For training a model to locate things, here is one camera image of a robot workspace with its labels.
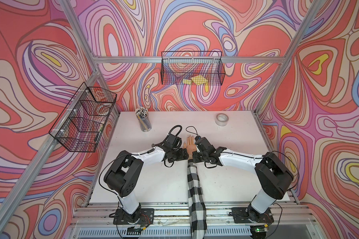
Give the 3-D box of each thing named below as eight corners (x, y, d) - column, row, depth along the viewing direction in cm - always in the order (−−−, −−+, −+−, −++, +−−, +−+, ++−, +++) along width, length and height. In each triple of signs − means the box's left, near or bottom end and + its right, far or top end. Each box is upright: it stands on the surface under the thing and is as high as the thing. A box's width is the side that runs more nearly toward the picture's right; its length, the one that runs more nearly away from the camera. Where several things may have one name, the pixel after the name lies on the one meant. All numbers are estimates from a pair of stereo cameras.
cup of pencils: (140, 132, 110) (134, 114, 96) (142, 125, 115) (136, 107, 100) (151, 132, 110) (146, 114, 96) (152, 125, 115) (147, 107, 100)
